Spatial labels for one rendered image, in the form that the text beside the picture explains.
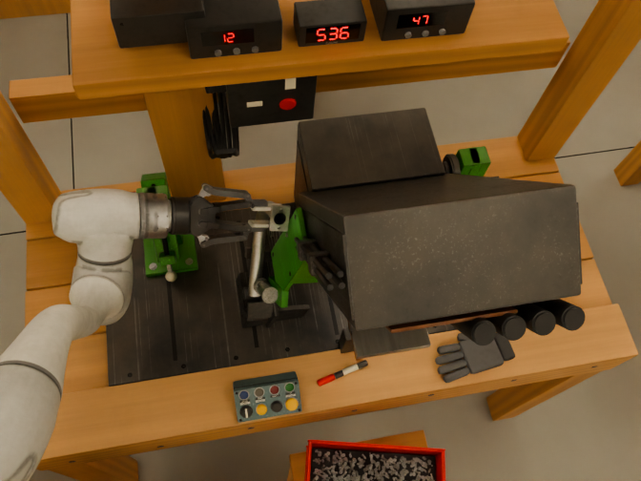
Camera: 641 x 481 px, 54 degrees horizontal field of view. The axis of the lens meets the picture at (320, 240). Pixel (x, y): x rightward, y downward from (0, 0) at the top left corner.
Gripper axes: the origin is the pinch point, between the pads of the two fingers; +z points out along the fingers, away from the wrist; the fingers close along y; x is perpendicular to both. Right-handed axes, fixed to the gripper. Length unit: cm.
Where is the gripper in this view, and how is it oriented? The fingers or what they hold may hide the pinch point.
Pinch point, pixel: (266, 215)
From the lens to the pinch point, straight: 133.7
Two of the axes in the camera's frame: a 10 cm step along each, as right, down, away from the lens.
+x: -3.5, -3.3, 8.8
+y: 1.1, -9.4, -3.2
